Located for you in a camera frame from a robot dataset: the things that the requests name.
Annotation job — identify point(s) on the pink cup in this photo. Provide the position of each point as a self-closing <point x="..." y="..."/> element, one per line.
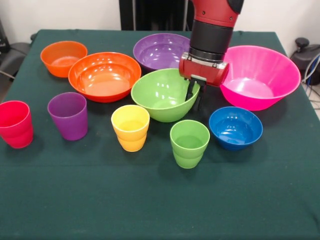
<point x="15" y="135"/>

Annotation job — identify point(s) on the dark green tablecloth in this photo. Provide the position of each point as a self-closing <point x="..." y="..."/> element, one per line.
<point x="150" y="200"/>

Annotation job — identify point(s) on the large orange bowl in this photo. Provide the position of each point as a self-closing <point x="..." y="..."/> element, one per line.
<point x="105" y="82"/>

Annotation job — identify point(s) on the yellow cup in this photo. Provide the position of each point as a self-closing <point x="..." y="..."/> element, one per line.
<point x="131" y="142"/>

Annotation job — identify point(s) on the green bowl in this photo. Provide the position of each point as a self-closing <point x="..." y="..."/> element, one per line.
<point x="160" y="100"/>

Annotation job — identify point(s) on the small orange bowl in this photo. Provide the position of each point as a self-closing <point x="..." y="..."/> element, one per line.
<point x="60" y="55"/>

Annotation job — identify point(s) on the green cup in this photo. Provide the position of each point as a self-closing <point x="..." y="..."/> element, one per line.
<point x="188" y="155"/>

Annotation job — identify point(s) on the large pink bowl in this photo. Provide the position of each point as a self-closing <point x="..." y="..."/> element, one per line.
<point x="262" y="75"/>

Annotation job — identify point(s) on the blue bowl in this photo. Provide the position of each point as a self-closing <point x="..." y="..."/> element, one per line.
<point x="235" y="130"/>

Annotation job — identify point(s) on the purple cup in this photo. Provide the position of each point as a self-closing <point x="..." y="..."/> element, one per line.
<point x="68" y="125"/>

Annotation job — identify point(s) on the purple bowl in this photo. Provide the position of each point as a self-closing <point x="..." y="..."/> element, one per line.
<point x="160" y="52"/>

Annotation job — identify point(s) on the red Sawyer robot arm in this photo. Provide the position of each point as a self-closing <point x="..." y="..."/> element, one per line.
<point x="212" y="32"/>

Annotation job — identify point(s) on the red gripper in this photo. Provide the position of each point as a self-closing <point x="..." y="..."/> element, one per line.
<point x="200" y="71"/>

